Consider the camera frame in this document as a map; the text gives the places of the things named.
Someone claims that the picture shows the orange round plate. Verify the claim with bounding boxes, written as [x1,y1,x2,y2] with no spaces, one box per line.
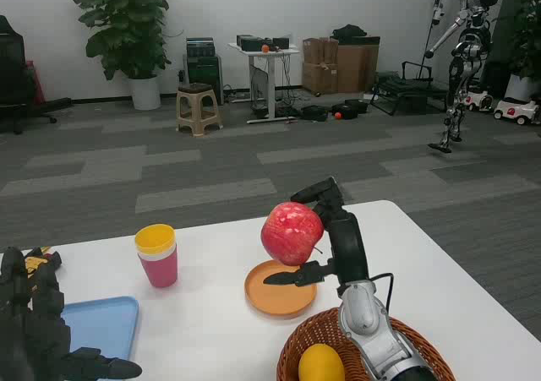
[243,259,319,318]

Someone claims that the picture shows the open brown cardboard box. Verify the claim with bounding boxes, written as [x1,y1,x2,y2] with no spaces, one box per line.
[302,37,340,65]

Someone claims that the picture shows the pink plastic cup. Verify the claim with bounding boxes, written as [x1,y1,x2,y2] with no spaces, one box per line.
[138,252,178,289]

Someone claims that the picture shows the bushy green potted plant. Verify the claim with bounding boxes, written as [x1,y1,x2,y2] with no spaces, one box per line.
[501,0,541,101]

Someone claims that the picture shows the blue plastic tray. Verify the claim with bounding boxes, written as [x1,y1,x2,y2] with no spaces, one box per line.
[60,296,140,363]

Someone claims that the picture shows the red apple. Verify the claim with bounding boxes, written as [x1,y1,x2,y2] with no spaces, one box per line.
[260,201,325,267]

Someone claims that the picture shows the brown wicker basket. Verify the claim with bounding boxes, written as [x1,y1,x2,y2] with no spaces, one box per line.
[276,308,456,381]

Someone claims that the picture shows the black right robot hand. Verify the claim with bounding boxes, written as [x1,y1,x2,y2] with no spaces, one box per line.
[262,177,369,291]

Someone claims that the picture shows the large brown cardboard box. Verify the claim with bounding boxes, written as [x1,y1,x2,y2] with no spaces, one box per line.
[336,42,380,95]

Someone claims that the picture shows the grey computer tower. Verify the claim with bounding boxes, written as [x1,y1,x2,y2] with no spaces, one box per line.
[249,64,270,112]

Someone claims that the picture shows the white plastic cup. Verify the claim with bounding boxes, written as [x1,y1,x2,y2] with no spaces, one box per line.
[135,248,178,260]

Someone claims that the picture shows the black bag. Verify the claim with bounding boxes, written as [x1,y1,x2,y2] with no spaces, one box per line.
[331,24,368,46]

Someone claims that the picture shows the black equipment stack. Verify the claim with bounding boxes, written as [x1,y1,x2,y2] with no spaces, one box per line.
[186,37,216,59]

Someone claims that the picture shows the black folding cot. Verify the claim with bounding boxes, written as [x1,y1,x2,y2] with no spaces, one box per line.
[370,61,449,117]

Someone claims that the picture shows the red flat object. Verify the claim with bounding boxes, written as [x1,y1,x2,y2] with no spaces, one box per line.
[25,61,46,106]

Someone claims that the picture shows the large white toy car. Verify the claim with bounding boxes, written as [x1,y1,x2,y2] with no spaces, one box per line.
[493,96,541,126]

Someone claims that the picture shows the black floor case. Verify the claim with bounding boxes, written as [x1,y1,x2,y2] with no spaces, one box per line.
[331,104,360,119]
[345,98,371,114]
[300,105,329,122]

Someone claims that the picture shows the tall green potted plant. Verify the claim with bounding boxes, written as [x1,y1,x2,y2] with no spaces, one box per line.
[67,0,172,112]

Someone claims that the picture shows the black computer case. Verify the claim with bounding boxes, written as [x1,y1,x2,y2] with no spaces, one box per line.
[187,55,225,106]

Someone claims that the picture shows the beige plastic stool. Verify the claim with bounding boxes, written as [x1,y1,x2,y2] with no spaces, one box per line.
[175,83,224,138]

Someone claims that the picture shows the yellow lemon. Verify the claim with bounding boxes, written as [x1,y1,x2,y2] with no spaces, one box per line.
[298,343,347,381]

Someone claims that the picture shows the white standing desk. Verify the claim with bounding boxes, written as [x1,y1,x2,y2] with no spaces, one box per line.
[227,41,302,125]

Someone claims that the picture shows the black office chair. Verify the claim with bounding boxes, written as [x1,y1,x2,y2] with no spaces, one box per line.
[0,15,73,135]

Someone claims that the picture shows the white stick vacuum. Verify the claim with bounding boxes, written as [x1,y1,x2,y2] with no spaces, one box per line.
[416,0,445,82]

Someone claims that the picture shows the large black desk box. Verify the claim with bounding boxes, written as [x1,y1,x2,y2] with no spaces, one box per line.
[236,34,264,53]

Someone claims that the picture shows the small white toy car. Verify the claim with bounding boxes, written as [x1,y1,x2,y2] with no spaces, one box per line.
[463,89,495,112]

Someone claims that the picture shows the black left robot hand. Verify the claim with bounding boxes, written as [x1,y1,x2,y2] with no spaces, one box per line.
[0,247,143,381]

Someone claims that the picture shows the silver black humanoid robot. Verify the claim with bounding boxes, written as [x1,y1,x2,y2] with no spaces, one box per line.
[424,0,508,154]

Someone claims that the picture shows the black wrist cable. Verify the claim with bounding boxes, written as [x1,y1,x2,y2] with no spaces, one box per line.
[366,272,396,313]

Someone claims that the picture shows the yellow plastic cup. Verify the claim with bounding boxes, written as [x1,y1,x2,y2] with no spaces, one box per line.
[134,224,177,255]

